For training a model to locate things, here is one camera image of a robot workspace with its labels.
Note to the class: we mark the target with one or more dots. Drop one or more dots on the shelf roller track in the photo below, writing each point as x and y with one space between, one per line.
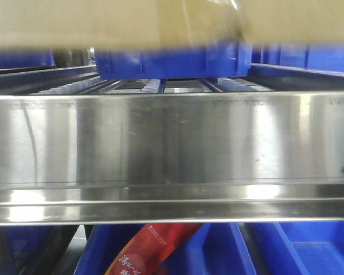
191 85

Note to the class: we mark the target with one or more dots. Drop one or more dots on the blue bin lower right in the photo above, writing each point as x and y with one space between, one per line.
301 247

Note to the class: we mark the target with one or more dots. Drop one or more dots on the blue bin upper right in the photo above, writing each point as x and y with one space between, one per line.
326 57

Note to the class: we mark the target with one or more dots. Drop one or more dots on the blue bin lower middle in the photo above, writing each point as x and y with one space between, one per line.
217 248

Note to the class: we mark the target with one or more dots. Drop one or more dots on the blue bin upper left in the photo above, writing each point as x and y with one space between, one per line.
26 58

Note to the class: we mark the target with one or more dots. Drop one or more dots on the blue bin behind carton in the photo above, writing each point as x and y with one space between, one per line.
227 59

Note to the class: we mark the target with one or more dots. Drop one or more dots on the blue bin lower left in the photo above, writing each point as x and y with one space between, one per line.
23 248

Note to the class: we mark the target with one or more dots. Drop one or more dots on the stainless steel shelf rail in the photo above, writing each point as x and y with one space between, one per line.
207 157

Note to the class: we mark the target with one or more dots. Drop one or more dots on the brown cardboard carton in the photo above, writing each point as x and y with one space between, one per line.
146 25

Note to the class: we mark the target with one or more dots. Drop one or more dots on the red snack packet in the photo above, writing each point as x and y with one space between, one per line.
150 246

